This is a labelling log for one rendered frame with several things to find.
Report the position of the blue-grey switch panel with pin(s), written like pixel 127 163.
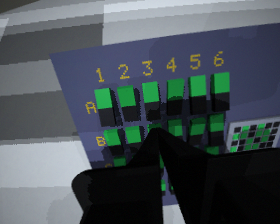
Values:
pixel 217 90

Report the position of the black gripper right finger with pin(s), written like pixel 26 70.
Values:
pixel 193 172

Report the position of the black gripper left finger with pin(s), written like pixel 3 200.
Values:
pixel 139 180

